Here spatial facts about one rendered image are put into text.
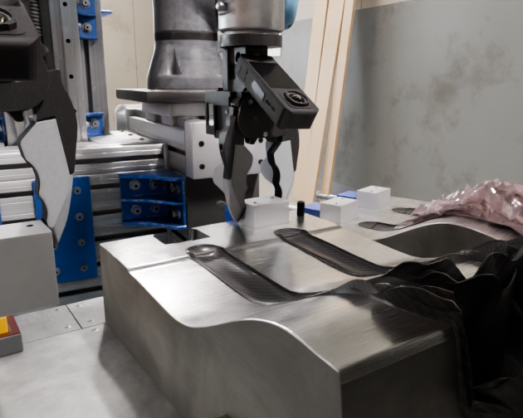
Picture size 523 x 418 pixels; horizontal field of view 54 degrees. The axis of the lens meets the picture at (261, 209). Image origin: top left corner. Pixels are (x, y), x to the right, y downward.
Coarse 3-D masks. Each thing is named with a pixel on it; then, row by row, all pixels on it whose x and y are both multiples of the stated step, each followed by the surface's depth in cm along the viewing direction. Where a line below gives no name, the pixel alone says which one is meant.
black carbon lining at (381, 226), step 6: (396, 210) 83; (402, 210) 83; (408, 210) 83; (438, 216) 65; (360, 222) 75; (366, 222) 75; (372, 222) 75; (378, 222) 75; (420, 222) 67; (372, 228) 74; (378, 228) 74; (384, 228) 74; (390, 228) 73; (402, 228) 68; (510, 228) 60
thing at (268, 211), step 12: (216, 204) 71; (252, 204) 59; (264, 204) 60; (276, 204) 60; (288, 204) 61; (228, 216) 65; (252, 216) 59; (264, 216) 60; (276, 216) 61; (288, 216) 62; (252, 228) 60
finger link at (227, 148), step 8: (232, 120) 57; (224, 128) 58; (232, 128) 57; (224, 136) 57; (232, 136) 57; (240, 136) 58; (224, 144) 57; (232, 144) 58; (240, 144) 58; (224, 152) 57; (232, 152) 58; (224, 160) 58; (232, 160) 58; (224, 168) 59; (224, 176) 59
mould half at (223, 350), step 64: (128, 256) 50; (256, 256) 51; (384, 256) 52; (128, 320) 49; (192, 320) 38; (256, 320) 29; (320, 320) 27; (384, 320) 27; (192, 384) 38; (256, 384) 30; (320, 384) 24; (384, 384) 25; (448, 384) 27
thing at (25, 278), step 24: (0, 240) 33; (24, 240) 34; (48, 240) 35; (0, 264) 33; (24, 264) 34; (48, 264) 35; (0, 288) 34; (24, 288) 35; (48, 288) 35; (0, 312) 34
